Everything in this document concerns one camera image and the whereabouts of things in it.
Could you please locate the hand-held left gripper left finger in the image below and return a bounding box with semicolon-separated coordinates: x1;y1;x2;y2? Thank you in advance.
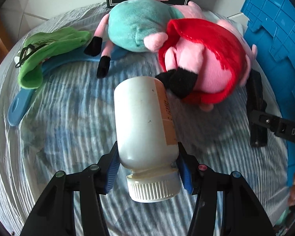
20;141;121;236

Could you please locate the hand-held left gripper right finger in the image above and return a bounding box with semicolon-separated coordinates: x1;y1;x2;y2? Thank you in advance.
176;143;278;236

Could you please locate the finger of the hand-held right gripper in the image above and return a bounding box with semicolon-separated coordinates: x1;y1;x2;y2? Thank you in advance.
246;70;267;114
250;110;269;148

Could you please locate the red-dressed pig plush toy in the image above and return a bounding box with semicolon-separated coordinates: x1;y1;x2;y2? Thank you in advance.
156;17;258;112

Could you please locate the white plastic bottle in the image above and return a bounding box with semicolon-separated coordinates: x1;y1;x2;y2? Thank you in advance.
113;77;180;203

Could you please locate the blue plastic container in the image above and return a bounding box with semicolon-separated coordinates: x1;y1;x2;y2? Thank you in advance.
240;0;295;187

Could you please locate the green plush toy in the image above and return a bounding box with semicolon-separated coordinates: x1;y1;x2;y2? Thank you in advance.
15;28;92;89

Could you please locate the teal-bodied pig plush toy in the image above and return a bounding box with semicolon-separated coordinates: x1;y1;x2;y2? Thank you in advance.
84;0;203;79

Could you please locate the striped blue-white blanket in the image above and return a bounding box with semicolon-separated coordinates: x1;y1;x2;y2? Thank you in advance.
0;2;293;236

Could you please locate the blue plastic spoon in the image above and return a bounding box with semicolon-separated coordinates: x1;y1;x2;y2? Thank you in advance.
8;47;127;127

